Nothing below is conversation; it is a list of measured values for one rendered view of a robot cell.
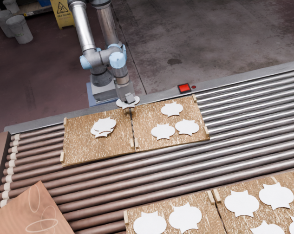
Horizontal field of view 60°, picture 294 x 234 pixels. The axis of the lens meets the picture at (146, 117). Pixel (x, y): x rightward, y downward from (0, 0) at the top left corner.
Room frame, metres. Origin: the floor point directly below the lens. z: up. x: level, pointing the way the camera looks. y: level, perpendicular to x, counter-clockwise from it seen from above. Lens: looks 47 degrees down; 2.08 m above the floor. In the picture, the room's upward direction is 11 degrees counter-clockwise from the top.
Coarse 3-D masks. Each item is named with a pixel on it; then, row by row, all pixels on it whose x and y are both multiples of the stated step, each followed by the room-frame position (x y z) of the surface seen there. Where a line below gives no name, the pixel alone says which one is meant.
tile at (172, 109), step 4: (168, 104) 1.12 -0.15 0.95; (172, 104) 1.11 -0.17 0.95; (176, 104) 1.10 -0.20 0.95; (180, 104) 1.10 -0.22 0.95; (164, 108) 1.09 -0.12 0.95; (168, 108) 1.09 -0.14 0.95; (172, 108) 1.08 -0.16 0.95; (176, 108) 1.07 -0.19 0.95; (180, 108) 1.07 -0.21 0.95; (164, 112) 1.06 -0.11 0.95; (168, 112) 1.05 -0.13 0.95; (172, 112) 1.04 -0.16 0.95; (176, 112) 1.04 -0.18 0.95; (180, 112) 1.04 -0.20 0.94; (168, 116) 1.02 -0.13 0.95
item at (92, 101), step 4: (88, 84) 1.56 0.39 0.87; (88, 88) 1.52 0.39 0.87; (88, 92) 1.47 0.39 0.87; (88, 96) 1.43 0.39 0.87; (92, 96) 1.42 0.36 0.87; (92, 100) 1.37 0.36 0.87; (112, 100) 1.34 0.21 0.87; (116, 100) 1.34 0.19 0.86; (92, 104) 1.33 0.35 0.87; (96, 104) 1.33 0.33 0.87; (100, 104) 1.33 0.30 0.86
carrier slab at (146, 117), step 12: (144, 108) 1.13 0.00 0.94; (156, 108) 1.12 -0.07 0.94; (192, 108) 1.06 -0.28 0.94; (132, 120) 1.05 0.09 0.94; (144, 120) 1.03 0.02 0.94; (156, 120) 1.02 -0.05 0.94; (168, 120) 1.00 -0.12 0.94; (180, 120) 0.98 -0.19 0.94; (192, 120) 0.96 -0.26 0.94; (144, 132) 0.94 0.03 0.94; (204, 132) 0.86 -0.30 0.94; (144, 144) 0.86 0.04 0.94; (156, 144) 0.84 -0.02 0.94; (168, 144) 0.83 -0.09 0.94; (180, 144) 0.82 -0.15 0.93
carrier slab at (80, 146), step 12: (120, 108) 1.18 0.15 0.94; (72, 120) 1.15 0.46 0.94; (84, 120) 1.13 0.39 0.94; (96, 120) 1.11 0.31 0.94; (120, 120) 1.07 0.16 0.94; (72, 132) 1.05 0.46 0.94; (84, 132) 1.03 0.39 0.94; (120, 132) 0.98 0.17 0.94; (72, 144) 0.95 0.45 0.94; (84, 144) 0.94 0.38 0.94; (96, 144) 0.92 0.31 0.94; (108, 144) 0.90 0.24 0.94; (120, 144) 0.89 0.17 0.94; (72, 156) 0.87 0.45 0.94; (84, 156) 0.85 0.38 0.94; (96, 156) 0.84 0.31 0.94; (108, 156) 0.83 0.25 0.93
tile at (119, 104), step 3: (135, 99) 1.08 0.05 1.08; (138, 99) 1.07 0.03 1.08; (117, 102) 1.08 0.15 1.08; (120, 102) 1.08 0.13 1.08; (123, 102) 1.07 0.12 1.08; (135, 102) 1.05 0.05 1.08; (138, 102) 1.05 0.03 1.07; (117, 105) 1.06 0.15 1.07; (120, 105) 1.05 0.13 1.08; (123, 105) 1.05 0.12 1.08; (126, 105) 1.04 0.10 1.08; (129, 105) 1.04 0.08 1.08; (132, 105) 1.03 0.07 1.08; (123, 108) 1.03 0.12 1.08; (126, 108) 1.03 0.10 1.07
